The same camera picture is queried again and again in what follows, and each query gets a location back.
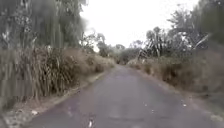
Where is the grey asphalt road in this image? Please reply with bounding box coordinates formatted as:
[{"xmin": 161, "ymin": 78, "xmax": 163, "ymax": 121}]
[{"xmin": 23, "ymin": 64, "xmax": 224, "ymax": 128}]

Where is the tall reed grass bank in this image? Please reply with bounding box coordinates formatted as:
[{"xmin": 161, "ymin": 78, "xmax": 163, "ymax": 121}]
[{"xmin": 0, "ymin": 44, "xmax": 116, "ymax": 111}]

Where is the row of trees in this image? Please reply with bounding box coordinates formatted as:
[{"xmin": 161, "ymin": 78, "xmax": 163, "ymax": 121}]
[{"xmin": 0, "ymin": 0, "xmax": 224, "ymax": 61}]

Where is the dry brush bank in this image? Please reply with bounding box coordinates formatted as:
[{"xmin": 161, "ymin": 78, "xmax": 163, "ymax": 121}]
[{"xmin": 114, "ymin": 46, "xmax": 224, "ymax": 98}]

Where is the grass verge with litter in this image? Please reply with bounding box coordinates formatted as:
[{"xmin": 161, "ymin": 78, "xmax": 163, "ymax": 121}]
[{"xmin": 0, "ymin": 68, "xmax": 113, "ymax": 128}]

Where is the dry grass verge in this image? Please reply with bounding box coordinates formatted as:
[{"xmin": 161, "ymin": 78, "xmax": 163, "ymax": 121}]
[{"xmin": 131, "ymin": 66, "xmax": 224, "ymax": 124}]

